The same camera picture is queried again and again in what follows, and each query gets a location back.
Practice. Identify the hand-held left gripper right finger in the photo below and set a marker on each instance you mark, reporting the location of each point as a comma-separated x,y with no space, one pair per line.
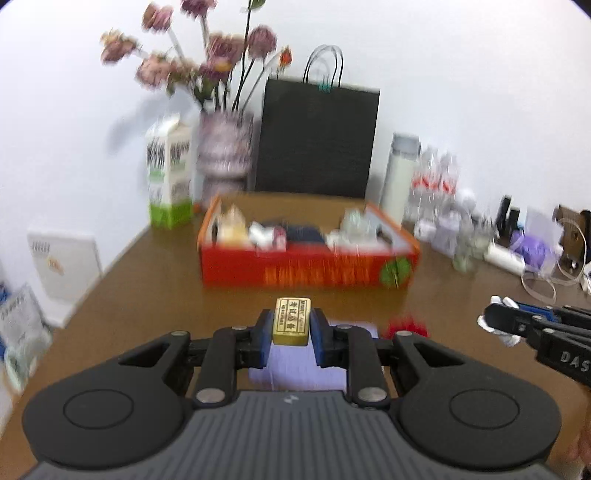
322,339

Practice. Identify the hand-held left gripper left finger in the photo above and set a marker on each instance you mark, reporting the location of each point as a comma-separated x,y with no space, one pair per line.
263,339

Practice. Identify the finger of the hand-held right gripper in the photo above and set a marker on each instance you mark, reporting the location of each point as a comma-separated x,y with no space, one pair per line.
508,321
535,310

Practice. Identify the small white object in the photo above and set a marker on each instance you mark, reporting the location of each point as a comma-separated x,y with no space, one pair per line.
505,337

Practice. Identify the small gold bar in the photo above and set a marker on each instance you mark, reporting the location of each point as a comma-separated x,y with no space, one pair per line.
292,323

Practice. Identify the red cardboard box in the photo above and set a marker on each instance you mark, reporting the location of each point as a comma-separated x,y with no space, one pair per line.
300,270

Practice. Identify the purple fabric pouch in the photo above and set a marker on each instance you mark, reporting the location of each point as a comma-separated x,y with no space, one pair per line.
295,369

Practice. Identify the white paper roll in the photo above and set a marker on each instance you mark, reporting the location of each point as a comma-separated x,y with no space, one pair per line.
505,259

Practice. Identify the purple gloves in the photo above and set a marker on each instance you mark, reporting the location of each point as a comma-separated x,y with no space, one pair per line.
531,249

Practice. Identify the clear glass jar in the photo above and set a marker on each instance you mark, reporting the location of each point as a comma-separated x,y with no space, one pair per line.
464,249

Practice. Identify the red artificial rose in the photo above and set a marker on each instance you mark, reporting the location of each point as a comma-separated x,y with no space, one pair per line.
406,324

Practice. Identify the brown cardboard piece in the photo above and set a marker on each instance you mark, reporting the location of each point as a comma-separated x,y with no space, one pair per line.
575,230

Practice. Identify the small black containers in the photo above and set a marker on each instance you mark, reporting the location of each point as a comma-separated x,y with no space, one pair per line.
508,217

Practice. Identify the brown wooden desk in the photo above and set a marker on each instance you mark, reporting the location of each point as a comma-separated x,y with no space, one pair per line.
161,314

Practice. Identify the yellow snack packet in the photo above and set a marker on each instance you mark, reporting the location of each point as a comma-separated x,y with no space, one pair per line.
232,228

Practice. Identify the clear plastic wrapper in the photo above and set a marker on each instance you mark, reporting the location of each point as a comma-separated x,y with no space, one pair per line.
355,221

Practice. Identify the clear water bottle red label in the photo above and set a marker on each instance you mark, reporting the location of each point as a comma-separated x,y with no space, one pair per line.
422,189
448,180

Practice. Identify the white bottle with grey cap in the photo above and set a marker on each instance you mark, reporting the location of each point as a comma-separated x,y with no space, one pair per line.
398,180

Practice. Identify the purple and white vase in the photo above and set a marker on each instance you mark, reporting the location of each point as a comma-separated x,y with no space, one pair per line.
224,157

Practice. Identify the white and green milk carton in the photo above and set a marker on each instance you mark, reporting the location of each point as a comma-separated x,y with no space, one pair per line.
170,175

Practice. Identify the black paper bag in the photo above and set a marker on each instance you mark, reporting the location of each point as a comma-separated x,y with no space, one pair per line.
316,143

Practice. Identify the blue and white packets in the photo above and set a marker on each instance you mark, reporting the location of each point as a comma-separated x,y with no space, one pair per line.
21,332

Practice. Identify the dried pink flowers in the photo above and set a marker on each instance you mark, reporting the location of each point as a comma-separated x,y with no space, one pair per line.
217,55

